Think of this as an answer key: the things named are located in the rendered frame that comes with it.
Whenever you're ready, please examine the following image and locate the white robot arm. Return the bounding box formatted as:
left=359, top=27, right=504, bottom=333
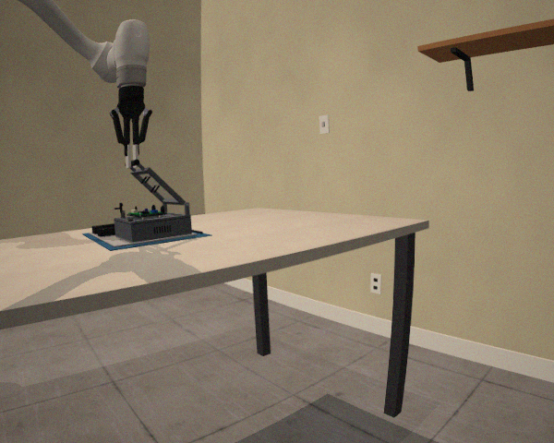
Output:
left=18, top=0, right=150, bottom=89

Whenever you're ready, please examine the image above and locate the green circuit board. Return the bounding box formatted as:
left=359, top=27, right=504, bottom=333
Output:
left=129, top=209, right=163, bottom=215

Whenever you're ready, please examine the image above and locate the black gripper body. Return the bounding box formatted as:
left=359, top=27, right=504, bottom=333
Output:
left=117, top=86, right=145, bottom=119

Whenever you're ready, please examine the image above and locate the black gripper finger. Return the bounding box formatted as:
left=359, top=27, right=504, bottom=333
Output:
left=110, top=105, right=131, bottom=168
left=132, top=106, right=152, bottom=160

